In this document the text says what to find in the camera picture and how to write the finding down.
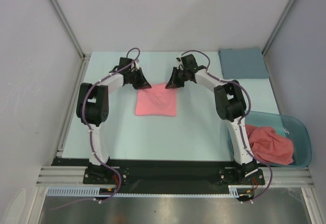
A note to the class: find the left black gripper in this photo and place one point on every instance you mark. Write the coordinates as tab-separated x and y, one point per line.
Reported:
142	83

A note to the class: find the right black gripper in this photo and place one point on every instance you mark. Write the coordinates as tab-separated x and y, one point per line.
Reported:
178	75

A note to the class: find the pink t-shirt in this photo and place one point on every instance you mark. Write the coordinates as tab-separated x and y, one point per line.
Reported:
259	143
156	101

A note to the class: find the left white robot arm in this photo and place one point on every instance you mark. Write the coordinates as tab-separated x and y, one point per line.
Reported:
93	110

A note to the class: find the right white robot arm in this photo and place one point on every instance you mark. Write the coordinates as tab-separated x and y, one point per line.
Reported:
231	108

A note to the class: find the folded blue-grey t-shirt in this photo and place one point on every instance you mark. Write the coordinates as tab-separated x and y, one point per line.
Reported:
243	63

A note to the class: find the crumpled pink t-shirt in basin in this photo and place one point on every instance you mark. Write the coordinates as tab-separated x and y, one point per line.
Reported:
259	143

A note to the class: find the teal plastic basin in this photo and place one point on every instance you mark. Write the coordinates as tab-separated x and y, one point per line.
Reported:
288	127

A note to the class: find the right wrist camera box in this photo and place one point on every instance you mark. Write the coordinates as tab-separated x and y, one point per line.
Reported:
187	62

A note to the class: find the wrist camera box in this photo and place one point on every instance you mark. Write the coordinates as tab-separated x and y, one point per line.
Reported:
127	64
187	62

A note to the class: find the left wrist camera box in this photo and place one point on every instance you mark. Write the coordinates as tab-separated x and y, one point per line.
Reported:
127	64

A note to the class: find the left aluminium frame post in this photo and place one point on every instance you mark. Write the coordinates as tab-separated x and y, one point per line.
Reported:
66	27

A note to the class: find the aluminium frame post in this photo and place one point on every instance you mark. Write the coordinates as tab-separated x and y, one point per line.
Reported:
286	11
66	27

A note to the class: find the white slotted cable duct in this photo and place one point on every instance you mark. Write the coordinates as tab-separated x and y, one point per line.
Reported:
105	192

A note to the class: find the right aluminium frame post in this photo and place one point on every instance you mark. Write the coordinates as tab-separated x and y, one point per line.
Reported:
286	11

